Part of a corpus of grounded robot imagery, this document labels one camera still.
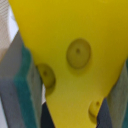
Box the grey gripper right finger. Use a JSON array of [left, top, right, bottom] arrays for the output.
[[96, 58, 128, 128]]

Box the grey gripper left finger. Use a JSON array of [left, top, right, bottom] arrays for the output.
[[0, 33, 42, 128]]

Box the yellow cheese wedge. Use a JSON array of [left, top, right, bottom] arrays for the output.
[[9, 0, 128, 128]]

